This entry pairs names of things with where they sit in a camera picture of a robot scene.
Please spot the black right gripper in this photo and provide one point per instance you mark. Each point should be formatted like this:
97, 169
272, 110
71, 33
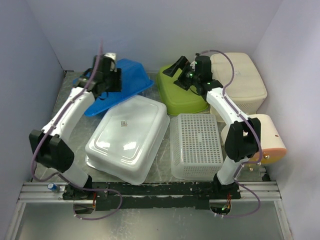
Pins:
181, 63

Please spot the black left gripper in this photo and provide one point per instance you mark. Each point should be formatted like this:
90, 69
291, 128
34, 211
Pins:
117, 86

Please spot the blue plastic tub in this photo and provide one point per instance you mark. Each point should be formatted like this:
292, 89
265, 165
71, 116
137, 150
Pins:
134, 81

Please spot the lime green plastic basin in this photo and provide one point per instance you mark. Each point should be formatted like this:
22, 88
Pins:
177, 100

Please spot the translucent white plastic tub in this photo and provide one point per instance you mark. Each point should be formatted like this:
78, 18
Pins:
127, 139

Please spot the cream perforated storage basket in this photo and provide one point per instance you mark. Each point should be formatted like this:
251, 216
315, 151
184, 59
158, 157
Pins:
247, 89

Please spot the white perforated plastic basket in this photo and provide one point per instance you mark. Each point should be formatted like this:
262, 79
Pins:
195, 147

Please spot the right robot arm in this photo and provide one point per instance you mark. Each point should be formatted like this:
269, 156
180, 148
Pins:
243, 138

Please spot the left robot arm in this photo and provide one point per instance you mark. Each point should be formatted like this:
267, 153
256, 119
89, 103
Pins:
50, 144

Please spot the blue capacitor cylinder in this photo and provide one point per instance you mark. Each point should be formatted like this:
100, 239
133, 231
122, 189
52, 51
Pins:
54, 187

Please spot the cream cylindrical bin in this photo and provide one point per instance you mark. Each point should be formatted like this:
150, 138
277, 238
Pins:
273, 148

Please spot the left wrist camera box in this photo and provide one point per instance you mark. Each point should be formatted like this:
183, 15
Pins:
113, 57

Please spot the aluminium rail frame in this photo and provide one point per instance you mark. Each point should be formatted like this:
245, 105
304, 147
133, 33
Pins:
37, 192

